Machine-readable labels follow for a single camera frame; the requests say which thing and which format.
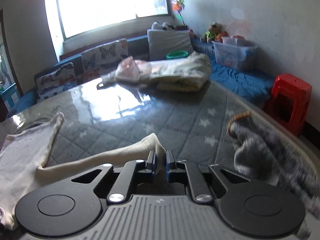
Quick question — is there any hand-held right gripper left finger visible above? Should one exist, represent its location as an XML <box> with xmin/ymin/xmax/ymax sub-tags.
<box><xmin>71</xmin><ymin>150</ymin><xmax>157</xmax><ymax>204</ymax></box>

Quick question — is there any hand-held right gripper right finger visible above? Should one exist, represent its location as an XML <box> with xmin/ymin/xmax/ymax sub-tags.
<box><xmin>166</xmin><ymin>150</ymin><xmax>252</xmax><ymax>203</ymax></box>

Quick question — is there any cream white garment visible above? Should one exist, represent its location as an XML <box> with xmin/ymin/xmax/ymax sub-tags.
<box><xmin>0</xmin><ymin>112</ymin><xmax>167</xmax><ymax>232</ymax></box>

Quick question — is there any grey knit garment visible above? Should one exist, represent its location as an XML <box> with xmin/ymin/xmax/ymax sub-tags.
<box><xmin>227</xmin><ymin>111</ymin><xmax>320</xmax><ymax>240</ymax></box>

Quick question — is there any green plastic basin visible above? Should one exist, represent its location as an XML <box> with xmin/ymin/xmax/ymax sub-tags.
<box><xmin>167</xmin><ymin>51</ymin><xmax>188</xmax><ymax>59</ymax></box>

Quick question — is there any large butterfly print cushion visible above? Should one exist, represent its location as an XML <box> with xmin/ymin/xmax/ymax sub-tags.
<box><xmin>81</xmin><ymin>38</ymin><xmax>129</xmax><ymax>77</ymax></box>

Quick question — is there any grey white cushion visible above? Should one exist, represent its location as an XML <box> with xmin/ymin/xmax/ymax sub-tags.
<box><xmin>147</xmin><ymin>29</ymin><xmax>194</xmax><ymax>61</ymax></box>

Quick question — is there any clear plastic storage box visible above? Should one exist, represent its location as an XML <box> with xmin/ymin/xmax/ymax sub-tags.
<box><xmin>212</xmin><ymin>35</ymin><xmax>258</xmax><ymax>72</ymax></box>

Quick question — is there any small butterfly print cushion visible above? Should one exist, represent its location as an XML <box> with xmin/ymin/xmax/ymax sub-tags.
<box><xmin>35</xmin><ymin>62</ymin><xmax>77</xmax><ymax>98</ymax></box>

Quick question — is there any white plush toy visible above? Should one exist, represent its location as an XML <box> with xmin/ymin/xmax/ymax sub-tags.
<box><xmin>152</xmin><ymin>21</ymin><xmax>175</xmax><ymax>31</ymax></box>

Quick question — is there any stuffed toy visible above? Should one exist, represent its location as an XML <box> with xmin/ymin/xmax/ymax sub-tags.
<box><xmin>200</xmin><ymin>22</ymin><xmax>229</xmax><ymax>43</ymax></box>

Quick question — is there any red plastic stool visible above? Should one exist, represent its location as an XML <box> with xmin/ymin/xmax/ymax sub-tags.
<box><xmin>265</xmin><ymin>74</ymin><xmax>312</xmax><ymax>137</ymax></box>

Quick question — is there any blue cabinet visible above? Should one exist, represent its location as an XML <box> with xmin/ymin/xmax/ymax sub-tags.
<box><xmin>0</xmin><ymin>82</ymin><xmax>20</xmax><ymax>113</ymax></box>

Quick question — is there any colourful pinwheel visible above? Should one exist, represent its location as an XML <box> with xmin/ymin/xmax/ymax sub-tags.
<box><xmin>171</xmin><ymin>0</ymin><xmax>188</xmax><ymax>29</ymax></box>

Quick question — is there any window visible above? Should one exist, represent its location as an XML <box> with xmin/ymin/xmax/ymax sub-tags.
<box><xmin>56</xmin><ymin>0</ymin><xmax>168</xmax><ymax>38</ymax></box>

